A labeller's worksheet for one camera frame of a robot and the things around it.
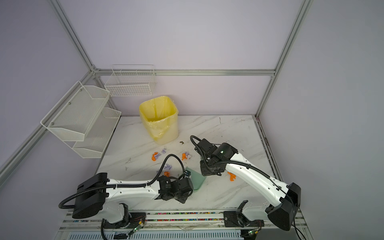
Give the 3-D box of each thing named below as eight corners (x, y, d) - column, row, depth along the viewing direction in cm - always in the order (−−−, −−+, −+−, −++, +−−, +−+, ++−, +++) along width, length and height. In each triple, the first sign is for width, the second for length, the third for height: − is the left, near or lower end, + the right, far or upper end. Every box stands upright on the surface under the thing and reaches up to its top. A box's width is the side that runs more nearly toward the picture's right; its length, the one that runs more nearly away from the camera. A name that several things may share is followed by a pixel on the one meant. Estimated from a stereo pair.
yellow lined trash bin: (157, 153, 100) (147, 128, 80) (145, 129, 114) (134, 103, 94) (185, 139, 108) (183, 114, 88) (171, 118, 121) (167, 92, 101)
